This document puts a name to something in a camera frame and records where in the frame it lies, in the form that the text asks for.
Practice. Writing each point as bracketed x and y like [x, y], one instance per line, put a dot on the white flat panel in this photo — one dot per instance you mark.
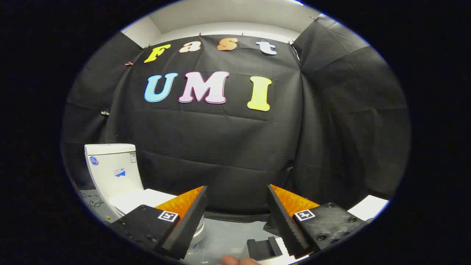
[368, 207]

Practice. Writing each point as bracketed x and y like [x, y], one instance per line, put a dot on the black backdrop cloth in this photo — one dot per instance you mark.
[228, 147]

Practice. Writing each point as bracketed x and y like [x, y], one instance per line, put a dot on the white toilet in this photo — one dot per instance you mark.
[110, 173]

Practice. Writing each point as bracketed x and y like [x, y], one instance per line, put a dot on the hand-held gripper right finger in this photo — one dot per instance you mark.
[283, 224]

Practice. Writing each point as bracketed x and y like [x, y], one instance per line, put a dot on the black plastic stand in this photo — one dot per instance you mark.
[261, 248]

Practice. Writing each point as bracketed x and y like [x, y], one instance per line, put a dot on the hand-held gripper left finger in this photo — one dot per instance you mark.
[191, 221]

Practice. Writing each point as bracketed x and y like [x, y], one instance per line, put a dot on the white toilet lid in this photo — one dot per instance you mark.
[136, 200]

